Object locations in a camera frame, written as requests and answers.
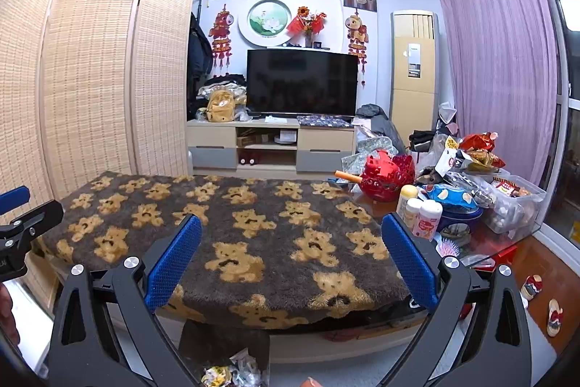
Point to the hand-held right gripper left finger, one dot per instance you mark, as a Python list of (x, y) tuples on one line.
[(174, 264)]

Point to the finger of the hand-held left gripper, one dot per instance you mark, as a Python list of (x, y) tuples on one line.
[(13, 199), (36, 224)]

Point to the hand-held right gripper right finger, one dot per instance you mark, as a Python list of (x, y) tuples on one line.
[(408, 264)]

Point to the black trash bin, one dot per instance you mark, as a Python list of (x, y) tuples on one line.
[(204, 341)]

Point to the pink hairbrush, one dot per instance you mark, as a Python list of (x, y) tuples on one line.
[(448, 248)]

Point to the white bottle pink label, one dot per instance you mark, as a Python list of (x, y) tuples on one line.
[(429, 224)]

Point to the small white bottle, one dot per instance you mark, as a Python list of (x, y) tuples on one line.
[(412, 218)]

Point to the white bottle yellow cap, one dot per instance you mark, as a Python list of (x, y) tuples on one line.
[(406, 201)]

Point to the blue chips bag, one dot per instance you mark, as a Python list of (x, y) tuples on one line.
[(448, 196)]

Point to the red perforated basket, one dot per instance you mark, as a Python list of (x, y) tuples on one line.
[(389, 178)]

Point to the brown bear print blanket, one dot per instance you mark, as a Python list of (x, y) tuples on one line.
[(272, 242)]

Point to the orange white stick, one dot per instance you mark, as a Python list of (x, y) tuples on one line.
[(346, 176)]

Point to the clear plastic bag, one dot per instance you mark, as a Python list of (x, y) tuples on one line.
[(437, 151)]

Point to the silver patterned wrapping sheet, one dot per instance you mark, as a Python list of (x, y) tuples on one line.
[(362, 151)]

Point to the clear plastic storage box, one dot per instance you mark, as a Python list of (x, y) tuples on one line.
[(521, 214)]

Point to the patterned slipper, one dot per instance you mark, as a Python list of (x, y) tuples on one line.
[(531, 287), (555, 316)]

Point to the black bag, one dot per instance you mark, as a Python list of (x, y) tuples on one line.
[(421, 140)]

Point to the yellow red snack bag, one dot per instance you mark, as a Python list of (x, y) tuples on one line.
[(487, 160)]

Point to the beige grey television cabinet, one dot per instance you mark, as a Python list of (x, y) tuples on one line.
[(210, 137)]

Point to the woven folding screen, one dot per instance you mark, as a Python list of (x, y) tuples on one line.
[(90, 74)]

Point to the grey jacket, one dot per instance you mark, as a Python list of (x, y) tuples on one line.
[(376, 115)]

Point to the yellow backpack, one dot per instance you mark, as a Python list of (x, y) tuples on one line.
[(220, 106)]

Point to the dark patterned cushion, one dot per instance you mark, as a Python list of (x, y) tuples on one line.
[(324, 121)]

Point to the beige standing air conditioner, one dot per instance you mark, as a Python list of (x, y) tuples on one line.
[(414, 97)]

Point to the pile of clothes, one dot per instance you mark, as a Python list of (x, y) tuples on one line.
[(226, 83)]

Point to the black television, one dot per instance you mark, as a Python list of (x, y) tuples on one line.
[(301, 83)]

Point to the dark hanging jackets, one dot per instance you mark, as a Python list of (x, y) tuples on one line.
[(199, 51)]

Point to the purple curtain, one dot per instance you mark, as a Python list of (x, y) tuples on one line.
[(498, 51)]

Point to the red hanging ornament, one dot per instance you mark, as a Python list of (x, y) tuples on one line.
[(356, 31), (222, 29)]

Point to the artificial flowers in vase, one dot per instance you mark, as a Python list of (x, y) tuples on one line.
[(308, 24)]

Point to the round lotus wall picture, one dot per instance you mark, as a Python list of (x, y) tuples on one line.
[(269, 22)]

